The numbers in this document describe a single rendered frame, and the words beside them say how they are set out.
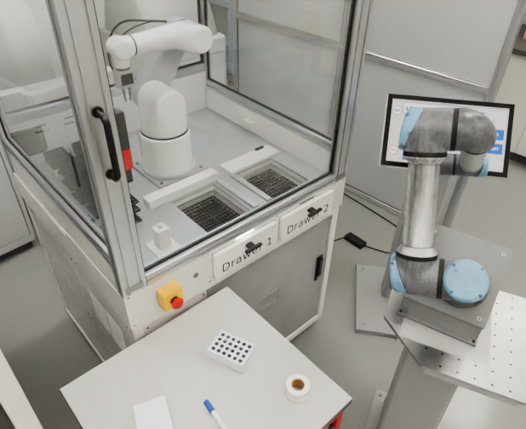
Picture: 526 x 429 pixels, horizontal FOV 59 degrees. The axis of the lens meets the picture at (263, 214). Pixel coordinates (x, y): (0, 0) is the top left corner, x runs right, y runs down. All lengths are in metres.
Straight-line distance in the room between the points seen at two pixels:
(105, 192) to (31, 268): 1.94
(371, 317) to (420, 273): 1.26
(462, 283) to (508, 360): 0.40
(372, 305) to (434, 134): 1.53
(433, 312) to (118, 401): 1.01
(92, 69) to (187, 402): 0.92
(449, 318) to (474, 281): 0.28
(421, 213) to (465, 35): 1.62
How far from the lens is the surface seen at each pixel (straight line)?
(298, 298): 2.22
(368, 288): 2.76
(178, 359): 1.51
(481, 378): 1.62
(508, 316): 1.83
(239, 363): 1.44
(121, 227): 1.29
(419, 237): 1.37
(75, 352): 2.59
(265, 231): 1.67
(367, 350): 2.53
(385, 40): 3.05
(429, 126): 1.31
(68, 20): 1.05
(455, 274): 1.38
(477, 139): 1.33
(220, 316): 1.60
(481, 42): 2.80
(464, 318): 1.61
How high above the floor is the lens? 1.99
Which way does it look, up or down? 38 degrees down
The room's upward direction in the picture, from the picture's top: 2 degrees clockwise
